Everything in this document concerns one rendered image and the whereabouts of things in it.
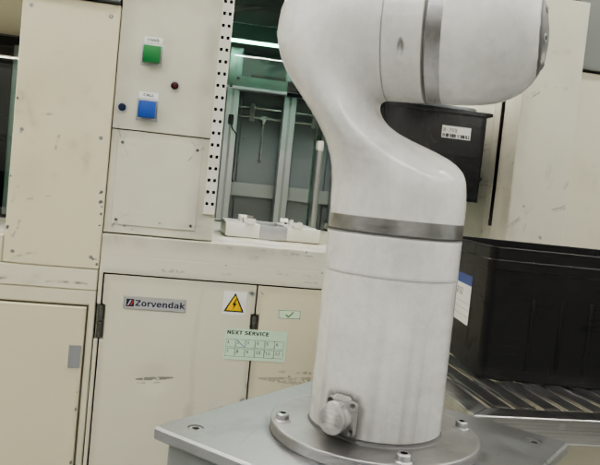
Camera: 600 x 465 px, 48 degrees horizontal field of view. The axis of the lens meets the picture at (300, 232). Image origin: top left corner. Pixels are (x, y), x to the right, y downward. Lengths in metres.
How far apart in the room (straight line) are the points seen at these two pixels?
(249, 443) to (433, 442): 0.16
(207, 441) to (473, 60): 0.38
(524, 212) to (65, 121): 0.88
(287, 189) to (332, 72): 1.57
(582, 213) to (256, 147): 1.09
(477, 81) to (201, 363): 0.89
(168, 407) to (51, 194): 0.45
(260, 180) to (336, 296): 1.62
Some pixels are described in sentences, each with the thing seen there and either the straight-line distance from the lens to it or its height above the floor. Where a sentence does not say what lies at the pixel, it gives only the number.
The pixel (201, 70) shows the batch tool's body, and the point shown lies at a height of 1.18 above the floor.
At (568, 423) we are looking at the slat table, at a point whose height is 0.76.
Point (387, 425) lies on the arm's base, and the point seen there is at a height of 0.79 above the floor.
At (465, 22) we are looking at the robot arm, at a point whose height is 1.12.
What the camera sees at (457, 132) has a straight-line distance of 1.38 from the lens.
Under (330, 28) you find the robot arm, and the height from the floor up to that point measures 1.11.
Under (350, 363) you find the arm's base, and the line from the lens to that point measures 0.58.
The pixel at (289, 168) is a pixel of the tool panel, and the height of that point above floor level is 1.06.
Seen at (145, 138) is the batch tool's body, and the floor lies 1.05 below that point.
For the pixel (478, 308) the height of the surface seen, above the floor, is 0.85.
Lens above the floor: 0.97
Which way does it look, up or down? 3 degrees down
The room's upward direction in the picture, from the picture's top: 6 degrees clockwise
